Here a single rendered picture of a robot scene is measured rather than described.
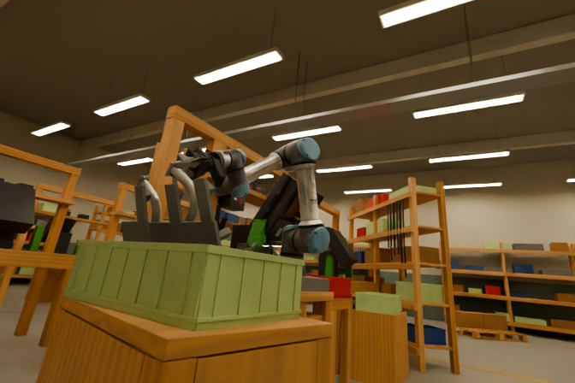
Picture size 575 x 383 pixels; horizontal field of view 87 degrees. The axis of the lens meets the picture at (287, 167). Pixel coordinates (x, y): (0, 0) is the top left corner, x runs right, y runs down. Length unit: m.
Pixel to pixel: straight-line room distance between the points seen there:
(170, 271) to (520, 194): 10.72
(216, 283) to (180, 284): 0.08
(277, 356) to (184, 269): 0.30
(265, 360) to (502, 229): 10.26
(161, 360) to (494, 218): 10.55
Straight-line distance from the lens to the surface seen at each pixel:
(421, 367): 4.34
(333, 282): 1.98
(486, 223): 10.84
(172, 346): 0.65
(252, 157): 2.77
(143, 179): 1.18
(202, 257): 0.71
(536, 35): 5.86
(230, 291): 0.76
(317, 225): 1.39
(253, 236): 2.23
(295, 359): 0.89
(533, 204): 11.06
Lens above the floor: 0.92
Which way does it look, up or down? 19 degrees up
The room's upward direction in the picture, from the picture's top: 5 degrees clockwise
